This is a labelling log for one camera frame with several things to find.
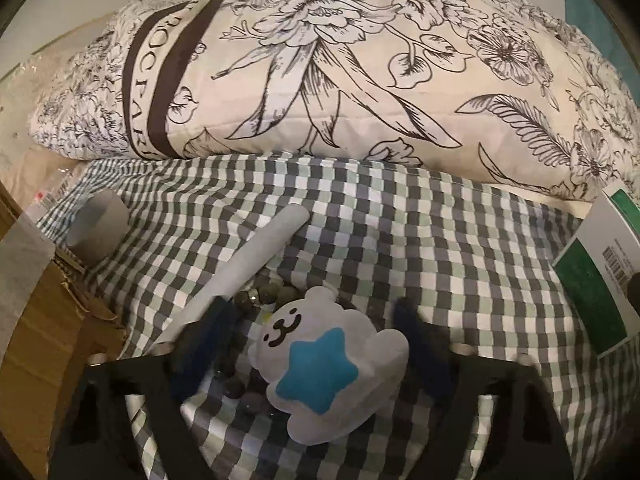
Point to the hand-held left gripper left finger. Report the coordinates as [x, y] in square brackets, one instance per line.
[202, 350]

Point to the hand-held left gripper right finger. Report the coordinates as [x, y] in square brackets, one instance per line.
[425, 355]

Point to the floral white duvet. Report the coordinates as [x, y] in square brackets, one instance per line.
[350, 85]

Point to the white rolled paper stick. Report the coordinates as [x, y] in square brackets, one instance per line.
[250, 270]

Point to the green and white box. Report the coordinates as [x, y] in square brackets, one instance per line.
[590, 285]

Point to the grey checked blanket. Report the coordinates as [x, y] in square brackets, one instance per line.
[425, 240]

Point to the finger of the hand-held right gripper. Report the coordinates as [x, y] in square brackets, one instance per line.
[635, 292]

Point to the grey cardboard tube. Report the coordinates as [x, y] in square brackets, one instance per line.
[100, 232]

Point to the white plush toy blue star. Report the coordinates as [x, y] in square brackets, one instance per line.
[320, 365]

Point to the teal curtain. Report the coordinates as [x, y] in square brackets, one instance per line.
[600, 5]

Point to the brown cardboard box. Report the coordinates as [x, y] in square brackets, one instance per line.
[30, 360]

